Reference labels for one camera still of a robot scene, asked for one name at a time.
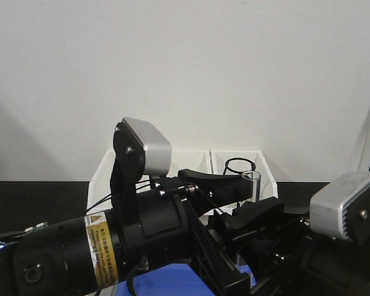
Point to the blue plastic tray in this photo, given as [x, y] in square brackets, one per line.
[174, 279]

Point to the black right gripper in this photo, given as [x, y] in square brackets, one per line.
[287, 258]

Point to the white storage bin middle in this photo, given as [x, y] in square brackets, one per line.
[197, 160]

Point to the white storage bin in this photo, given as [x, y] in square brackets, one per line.
[197, 160]
[268, 186]
[99, 185]

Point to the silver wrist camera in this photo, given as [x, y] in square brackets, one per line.
[329, 206]
[155, 147]

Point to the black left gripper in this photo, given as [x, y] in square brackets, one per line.
[151, 229]

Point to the black wire tripod stand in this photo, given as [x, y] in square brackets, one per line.
[238, 165]

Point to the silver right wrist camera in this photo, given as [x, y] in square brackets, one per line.
[329, 206]

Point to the clear glass test tube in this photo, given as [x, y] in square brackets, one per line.
[254, 179]

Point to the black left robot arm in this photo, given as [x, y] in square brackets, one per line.
[73, 257]

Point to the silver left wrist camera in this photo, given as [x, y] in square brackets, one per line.
[155, 147]

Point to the white storage bin left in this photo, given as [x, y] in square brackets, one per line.
[99, 185]

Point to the white storage bin right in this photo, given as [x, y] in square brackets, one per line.
[268, 186]

